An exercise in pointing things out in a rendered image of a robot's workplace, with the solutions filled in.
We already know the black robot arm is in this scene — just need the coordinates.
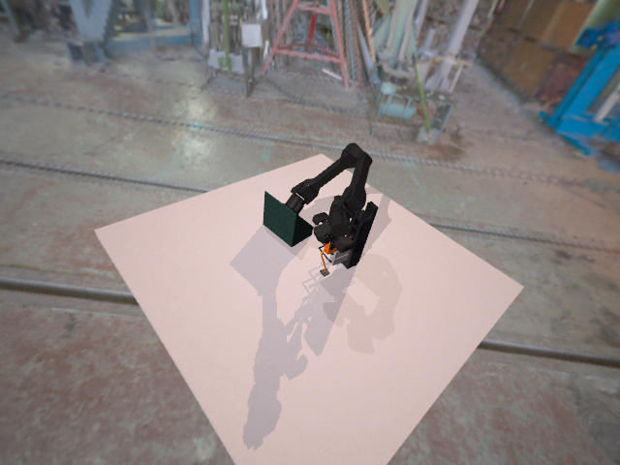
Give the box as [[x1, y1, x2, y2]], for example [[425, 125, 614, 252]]
[[283, 143, 373, 243]]

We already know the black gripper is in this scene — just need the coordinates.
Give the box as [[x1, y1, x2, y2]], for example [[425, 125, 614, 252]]
[[312, 212, 355, 253]]

